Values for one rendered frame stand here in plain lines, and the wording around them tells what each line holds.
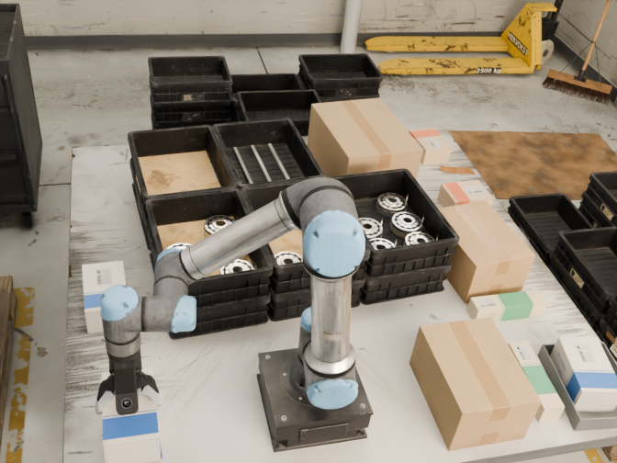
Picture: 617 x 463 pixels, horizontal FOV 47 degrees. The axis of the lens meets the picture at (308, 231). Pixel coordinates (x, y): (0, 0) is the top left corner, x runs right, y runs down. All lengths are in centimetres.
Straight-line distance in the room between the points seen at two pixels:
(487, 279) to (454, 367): 48
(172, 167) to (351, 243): 131
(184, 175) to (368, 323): 84
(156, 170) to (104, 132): 185
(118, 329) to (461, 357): 92
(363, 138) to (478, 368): 108
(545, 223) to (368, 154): 128
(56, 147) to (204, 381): 251
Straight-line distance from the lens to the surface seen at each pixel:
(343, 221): 132
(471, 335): 202
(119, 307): 147
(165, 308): 148
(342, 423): 184
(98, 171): 278
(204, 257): 154
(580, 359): 218
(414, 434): 196
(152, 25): 531
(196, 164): 256
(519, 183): 433
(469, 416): 185
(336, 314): 148
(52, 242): 358
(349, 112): 282
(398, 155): 262
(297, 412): 181
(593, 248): 334
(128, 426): 168
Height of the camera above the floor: 226
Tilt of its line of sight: 39 degrees down
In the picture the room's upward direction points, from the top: 7 degrees clockwise
